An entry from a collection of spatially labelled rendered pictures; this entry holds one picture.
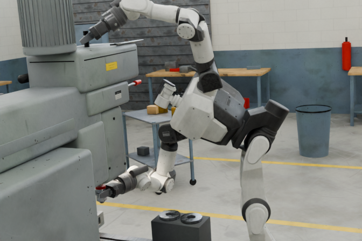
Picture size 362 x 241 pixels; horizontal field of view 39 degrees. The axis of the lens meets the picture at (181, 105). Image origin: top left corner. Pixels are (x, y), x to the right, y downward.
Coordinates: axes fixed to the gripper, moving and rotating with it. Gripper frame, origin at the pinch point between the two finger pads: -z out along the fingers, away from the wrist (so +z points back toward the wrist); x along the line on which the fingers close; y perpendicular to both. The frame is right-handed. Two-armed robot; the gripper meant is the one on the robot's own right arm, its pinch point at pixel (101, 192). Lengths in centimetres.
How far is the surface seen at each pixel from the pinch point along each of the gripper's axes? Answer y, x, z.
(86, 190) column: -20, 36, -34
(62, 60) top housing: -63, 13, -21
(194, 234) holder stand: 9.9, 48.4, 6.5
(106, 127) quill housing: -32.0, 11.4, -2.0
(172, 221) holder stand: 6.8, 37.7, 5.4
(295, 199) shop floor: 128, -78, 310
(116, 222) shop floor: 126, -195, 164
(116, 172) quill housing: -11.0, 10.1, 1.5
